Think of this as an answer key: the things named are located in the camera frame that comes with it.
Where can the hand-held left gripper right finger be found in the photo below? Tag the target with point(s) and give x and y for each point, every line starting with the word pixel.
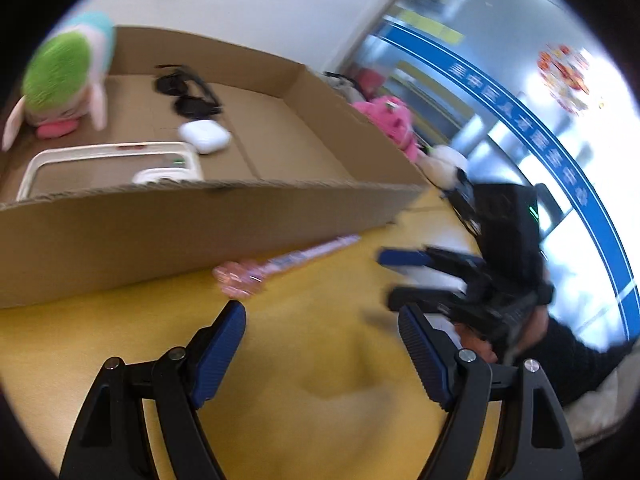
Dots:
pixel 422 350

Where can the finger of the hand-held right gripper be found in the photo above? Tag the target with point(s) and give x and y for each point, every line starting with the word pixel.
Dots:
pixel 425 297
pixel 410 258

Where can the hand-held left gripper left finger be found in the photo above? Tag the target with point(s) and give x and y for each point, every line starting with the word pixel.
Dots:
pixel 225 340

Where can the pink bear-topped pen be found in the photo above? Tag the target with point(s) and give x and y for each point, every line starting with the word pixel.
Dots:
pixel 240 275

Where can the cardboard box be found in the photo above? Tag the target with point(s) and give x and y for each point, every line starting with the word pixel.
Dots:
pixel 200 230

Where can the white clear phone case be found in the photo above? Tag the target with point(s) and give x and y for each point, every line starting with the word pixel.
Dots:
pixel 165 176

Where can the white earbuds case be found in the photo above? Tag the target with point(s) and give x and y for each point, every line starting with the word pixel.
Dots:
pixel 205 135

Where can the black sunglasses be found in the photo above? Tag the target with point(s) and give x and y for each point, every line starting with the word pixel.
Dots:
pixel 187 92

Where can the person's right forearm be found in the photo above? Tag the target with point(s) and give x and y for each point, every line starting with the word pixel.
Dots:
pixel 580 360

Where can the person's right hand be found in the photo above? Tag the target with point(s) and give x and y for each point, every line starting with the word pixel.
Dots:
pixel 477 342

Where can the white plush toy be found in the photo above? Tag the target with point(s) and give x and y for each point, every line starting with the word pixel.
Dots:
pixel 442 165

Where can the pink plush toy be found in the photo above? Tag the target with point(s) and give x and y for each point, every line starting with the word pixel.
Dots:
pixel 385 115

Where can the colourful round window sticker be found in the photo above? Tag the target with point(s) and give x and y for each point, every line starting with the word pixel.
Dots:
pixel 567 77

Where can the grey fabric item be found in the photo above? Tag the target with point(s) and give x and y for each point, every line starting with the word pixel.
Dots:
pixel 342 85

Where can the yellow sticky note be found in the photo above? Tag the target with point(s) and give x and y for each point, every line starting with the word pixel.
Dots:
pixel 432 25

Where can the green-haired plush toy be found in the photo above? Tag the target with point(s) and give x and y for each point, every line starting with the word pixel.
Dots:
pixel 60 75

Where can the blue wall banner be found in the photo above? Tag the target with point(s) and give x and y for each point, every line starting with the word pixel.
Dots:
pixel 500 95

